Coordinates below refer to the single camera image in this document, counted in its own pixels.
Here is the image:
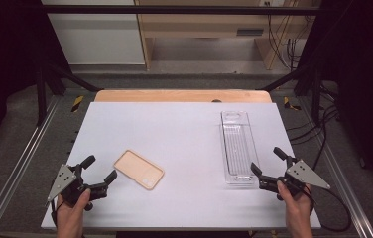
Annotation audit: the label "clear plastic box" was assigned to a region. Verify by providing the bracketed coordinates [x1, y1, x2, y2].
[219, 110, 261, 186]

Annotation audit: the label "wooden table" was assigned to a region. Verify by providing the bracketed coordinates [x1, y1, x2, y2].
[94, 88, 273, 104]

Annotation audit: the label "black horizontal frame bar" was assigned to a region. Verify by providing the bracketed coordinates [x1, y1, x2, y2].
[41, 4, 322, 16]

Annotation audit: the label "grey label plate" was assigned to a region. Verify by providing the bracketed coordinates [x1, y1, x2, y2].
[236, 28, 265, 37]

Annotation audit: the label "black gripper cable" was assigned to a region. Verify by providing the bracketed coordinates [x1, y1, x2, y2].
[305, 184, 353, 233]
[51, 199, 60, 229]

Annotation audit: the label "black frame strut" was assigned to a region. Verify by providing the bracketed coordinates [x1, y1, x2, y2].
[259, 63, 323, 124]
[35, 62, 104, 127]

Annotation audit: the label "beige phone case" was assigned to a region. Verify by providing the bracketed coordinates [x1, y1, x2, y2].
[113, 149, 166, 191]

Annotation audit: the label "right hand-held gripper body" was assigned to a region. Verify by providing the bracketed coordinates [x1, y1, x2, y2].
[259, 160, 331, 198]

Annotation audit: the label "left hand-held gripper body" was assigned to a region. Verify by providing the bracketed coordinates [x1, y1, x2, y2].
[47, 164, 109, 212]

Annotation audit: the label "white cabinet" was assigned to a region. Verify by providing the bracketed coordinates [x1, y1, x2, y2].
[41, 0, 146, 65]

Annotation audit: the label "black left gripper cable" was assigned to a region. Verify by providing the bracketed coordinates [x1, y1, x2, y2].
[51, 199, 60, 229]

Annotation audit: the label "hanging black cables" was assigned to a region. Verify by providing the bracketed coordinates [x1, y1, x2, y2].
[266, 13, 310, 71]

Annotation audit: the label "aluminium rail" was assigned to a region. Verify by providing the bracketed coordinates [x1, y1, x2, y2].
[0, 95, 61, 238]
[297, 97, 373, 238]

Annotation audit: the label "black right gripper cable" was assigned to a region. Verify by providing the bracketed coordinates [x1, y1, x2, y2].
[305, 184, 353, 233]

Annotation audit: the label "black floor cables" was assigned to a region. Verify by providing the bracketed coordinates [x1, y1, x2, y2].
[288, 83, 341, 173]

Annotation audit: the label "person's right hand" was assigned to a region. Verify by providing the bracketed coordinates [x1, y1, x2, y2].
[277, 180, 313, 221]

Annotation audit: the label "light wooden desk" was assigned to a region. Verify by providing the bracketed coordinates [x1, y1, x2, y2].
[134, 0, 321, 71]

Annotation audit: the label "black curtain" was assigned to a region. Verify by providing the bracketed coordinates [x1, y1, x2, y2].
[293, 0, 373, 202]
[0, 0, 73, 165]

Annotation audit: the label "person's left hand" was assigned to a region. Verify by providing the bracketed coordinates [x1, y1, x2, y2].
[56, 188, 91, 227]

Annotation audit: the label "white table mat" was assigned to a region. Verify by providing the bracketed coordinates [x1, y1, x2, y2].
[40, 101, 322, 231]

